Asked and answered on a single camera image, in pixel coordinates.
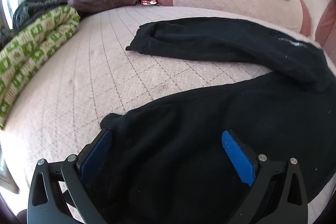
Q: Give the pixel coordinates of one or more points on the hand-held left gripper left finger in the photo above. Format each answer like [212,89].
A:
[97,158]

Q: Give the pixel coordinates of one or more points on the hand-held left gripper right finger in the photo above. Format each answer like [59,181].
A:
[237,158]

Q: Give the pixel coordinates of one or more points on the black pants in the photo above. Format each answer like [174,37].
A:
[197,121]

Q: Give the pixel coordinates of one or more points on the green patterned blanket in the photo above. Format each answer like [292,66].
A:
[29,56]

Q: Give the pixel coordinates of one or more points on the red striped cushion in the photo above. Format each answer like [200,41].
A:
[325,22]

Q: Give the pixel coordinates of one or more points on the dark grey jacket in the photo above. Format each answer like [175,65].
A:
[34,7]

